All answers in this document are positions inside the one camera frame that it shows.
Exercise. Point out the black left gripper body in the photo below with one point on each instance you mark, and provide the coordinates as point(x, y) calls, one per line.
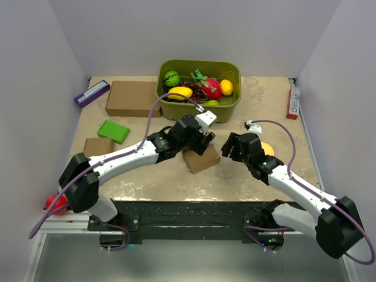
point(195, 144)

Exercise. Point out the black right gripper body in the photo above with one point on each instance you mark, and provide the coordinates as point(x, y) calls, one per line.
point(242, 158)

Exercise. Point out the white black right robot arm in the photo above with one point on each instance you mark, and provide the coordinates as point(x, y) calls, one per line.
point(334, 223)

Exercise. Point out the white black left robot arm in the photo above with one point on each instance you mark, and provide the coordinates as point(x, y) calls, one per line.
point(83, 176)

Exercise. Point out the red white toothpaste box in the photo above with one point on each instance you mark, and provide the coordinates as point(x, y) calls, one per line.
point(293, 106)

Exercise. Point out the large closed cardboard box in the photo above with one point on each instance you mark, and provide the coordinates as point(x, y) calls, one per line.
point(131, 99)

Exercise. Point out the green small box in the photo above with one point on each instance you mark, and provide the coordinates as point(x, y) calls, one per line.
point(114, 131)

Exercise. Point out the small brown cardboard box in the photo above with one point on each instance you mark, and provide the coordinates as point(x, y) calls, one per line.
point(98, 146)

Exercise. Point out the purple rectangular box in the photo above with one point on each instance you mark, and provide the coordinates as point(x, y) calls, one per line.
point(92, 93)

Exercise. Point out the round yellow sponge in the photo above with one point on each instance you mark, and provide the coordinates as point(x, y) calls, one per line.
point(268, 149)

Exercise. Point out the green toy lime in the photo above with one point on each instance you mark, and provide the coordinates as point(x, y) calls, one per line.
point(211, 103)

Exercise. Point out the dark toy grapes bunch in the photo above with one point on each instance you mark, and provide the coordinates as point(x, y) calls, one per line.
point(197, 96)

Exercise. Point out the pink toy dragon fruit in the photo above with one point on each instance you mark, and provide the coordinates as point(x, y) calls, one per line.
point(209, 86)

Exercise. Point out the yellow toy mango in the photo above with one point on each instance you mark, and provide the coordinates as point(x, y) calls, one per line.
point(179, 93)

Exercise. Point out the yellow toy lemon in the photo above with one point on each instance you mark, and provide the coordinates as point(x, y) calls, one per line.
point(226, 87)

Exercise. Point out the green toy watermelon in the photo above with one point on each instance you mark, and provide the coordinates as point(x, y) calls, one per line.
point(171, 79)

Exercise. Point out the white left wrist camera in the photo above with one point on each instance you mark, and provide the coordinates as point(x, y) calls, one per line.
point(206, 120)

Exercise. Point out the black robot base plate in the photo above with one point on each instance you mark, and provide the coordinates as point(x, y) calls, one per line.
point(150, 220)

